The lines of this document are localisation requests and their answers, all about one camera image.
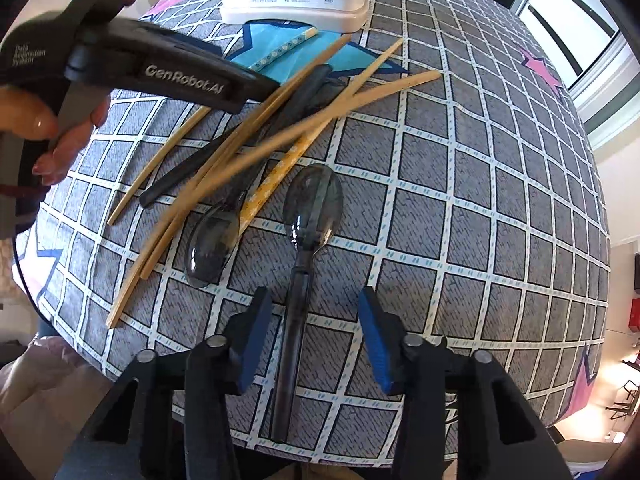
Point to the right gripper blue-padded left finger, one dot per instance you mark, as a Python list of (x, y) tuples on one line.
[(246, 333)]

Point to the yellow dotted chopstick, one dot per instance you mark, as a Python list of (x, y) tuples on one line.
[(273, 180)]

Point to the grey checked star tablecloth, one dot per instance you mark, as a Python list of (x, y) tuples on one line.
[(472, 204)]

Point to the plain bamboo chopstick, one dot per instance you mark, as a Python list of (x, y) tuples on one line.
[(159, 156), (252, 123), (220, 176), (326, 115)]

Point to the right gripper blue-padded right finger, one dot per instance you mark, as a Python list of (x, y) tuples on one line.
[(383, 334)]

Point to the person's left hand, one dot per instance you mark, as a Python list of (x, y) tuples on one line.
[(26, 116)]

